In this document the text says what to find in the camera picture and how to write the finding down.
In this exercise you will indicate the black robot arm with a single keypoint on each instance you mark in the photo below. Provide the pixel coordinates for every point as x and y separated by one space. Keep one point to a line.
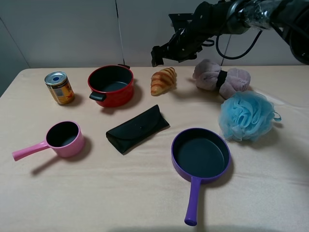
289 18

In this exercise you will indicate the purple frying pan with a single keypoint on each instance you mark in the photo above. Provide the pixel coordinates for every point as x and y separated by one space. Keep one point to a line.
199 156

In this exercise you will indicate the pink saucepan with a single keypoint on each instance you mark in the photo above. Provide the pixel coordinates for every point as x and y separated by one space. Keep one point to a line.
65 138

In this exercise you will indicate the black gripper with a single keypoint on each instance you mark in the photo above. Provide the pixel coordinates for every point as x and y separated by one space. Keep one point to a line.
192 30

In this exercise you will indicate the red pot black handles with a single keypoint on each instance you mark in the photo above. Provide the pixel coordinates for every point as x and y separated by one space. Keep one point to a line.
111 85

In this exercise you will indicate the toy croissant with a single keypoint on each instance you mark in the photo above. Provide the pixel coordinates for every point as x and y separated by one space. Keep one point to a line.
163 81

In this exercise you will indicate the black glasses case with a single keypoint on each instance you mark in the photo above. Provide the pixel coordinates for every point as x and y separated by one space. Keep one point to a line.
125 136

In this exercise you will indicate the blue mesh bath sponge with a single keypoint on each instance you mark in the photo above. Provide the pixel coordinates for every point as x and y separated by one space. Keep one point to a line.
247 116

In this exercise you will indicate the yellow tin can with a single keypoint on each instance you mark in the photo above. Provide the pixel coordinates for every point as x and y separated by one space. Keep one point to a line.
59 87

